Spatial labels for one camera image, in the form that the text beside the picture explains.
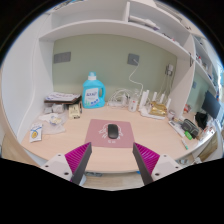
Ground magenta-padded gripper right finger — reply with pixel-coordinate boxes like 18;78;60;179
132;142;184;186

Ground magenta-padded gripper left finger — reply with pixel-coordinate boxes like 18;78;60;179
40;141;93;186

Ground black computer mouse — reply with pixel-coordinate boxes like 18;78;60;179
107;123;120;140

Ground pink mouse pad white drawing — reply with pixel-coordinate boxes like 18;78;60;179
84;118;136;149

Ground green white marker pen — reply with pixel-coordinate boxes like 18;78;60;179
180;138;190;151

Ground white remote control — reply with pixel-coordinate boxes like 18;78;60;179
167;119;186;138

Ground small white printed packet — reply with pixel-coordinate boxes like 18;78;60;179
29;122;44;143

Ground crumpled clear plastic bag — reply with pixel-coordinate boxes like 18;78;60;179
38;111;69;135

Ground grey pouch green trim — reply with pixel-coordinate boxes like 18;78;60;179
180;118;201;140

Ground small white jar pink lid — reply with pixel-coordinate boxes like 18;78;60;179
167;109;177;121

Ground white router with antennas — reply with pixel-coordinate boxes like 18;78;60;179
138;89;173;120

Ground gold foil snack bag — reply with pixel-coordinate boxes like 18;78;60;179
148;100;168;117

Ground small yellow box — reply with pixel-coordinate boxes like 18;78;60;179
68;102;83;120

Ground black bag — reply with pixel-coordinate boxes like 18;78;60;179
194;111;209;131

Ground clear plastic bottle white label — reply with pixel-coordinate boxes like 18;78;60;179
128;88;141;113

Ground black computer monitor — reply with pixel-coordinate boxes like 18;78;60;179
200;90;223;120

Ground blue detergent bottle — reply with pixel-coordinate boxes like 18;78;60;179
81;71;107;110

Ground white power strip coiled cables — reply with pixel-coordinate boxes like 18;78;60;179
107;88;132;108

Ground white charger cables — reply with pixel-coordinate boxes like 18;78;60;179
159;74;173;101

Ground white cable from socket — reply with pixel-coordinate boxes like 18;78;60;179
128;59;145;94

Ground white wall charger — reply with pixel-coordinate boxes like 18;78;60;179
165;63;175;77

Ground grey blank wall plate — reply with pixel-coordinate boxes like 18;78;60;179
53;51;72;64

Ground grey wall socket plate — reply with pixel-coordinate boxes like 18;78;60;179
126;53;141;66

